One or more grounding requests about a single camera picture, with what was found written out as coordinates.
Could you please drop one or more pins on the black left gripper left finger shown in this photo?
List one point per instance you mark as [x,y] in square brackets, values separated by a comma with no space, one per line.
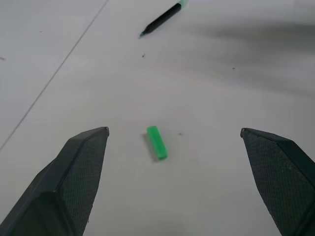
[66,186]

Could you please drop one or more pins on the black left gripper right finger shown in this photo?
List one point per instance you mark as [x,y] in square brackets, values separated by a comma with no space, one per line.
[283,182]

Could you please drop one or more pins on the green pen cap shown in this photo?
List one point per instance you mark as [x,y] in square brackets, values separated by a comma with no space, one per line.
[157,144]

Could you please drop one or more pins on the black pen with green end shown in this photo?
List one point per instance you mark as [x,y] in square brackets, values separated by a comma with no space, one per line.
[162,17]

